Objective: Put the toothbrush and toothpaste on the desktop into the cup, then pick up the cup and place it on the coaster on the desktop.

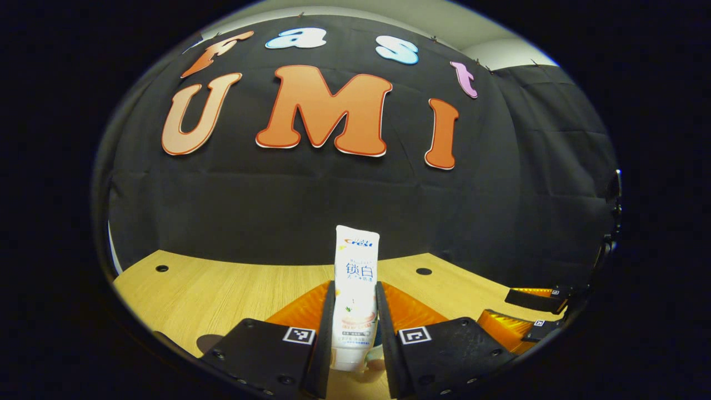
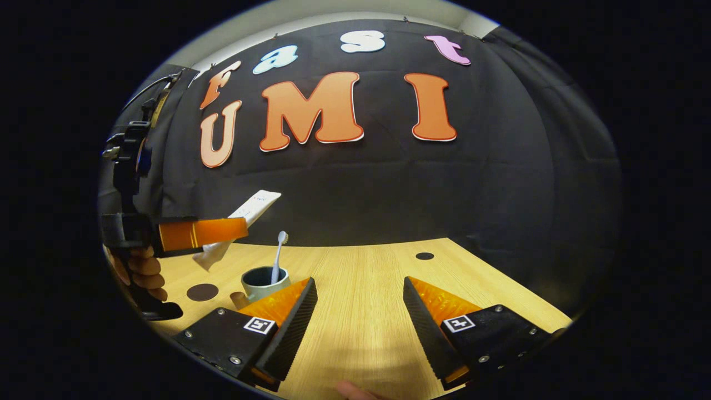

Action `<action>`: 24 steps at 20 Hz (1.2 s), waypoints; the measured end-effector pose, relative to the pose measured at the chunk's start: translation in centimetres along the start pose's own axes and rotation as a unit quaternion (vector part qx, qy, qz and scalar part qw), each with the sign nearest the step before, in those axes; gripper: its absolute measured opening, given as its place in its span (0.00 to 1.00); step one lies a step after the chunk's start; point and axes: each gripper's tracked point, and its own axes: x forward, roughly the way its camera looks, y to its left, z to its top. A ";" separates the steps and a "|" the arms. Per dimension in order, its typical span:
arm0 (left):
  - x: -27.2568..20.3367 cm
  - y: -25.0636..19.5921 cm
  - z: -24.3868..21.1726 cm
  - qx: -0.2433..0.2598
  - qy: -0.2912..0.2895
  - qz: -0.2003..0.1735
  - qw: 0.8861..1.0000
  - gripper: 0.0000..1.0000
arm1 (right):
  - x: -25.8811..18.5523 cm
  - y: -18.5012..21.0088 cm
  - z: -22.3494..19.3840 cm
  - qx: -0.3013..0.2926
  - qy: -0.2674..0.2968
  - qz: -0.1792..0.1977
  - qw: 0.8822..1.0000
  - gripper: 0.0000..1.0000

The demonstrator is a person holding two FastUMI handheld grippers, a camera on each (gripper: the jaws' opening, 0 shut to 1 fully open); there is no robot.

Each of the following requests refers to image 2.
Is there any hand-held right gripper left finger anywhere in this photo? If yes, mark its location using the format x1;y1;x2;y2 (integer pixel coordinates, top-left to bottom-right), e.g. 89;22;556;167
175;277;318;389

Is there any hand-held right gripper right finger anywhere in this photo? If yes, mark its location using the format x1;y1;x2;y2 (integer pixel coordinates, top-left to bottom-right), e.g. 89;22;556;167
403;276;567;389

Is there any white toothpaste tube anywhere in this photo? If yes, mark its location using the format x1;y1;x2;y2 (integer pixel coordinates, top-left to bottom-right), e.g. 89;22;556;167
193;190;282;272

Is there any white toothbrush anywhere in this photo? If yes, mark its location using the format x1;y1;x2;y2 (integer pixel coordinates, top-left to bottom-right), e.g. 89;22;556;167
271;231;289;284

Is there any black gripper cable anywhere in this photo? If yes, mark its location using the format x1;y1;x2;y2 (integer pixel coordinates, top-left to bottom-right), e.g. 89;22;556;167
123;71;184;112

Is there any dark brown round coaster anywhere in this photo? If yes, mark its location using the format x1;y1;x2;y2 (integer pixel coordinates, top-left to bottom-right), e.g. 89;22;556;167
186;283;219;302

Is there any wooden desktop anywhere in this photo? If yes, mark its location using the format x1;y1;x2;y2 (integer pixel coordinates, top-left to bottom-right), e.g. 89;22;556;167
150;238;573;400

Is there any pale green cup wooden handle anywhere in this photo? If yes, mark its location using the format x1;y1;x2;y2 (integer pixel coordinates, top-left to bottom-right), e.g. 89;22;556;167
230;266;292;310

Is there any black backdrop cloth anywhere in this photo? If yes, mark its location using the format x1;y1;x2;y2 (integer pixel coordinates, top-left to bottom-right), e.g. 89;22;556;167
99;19;623;317

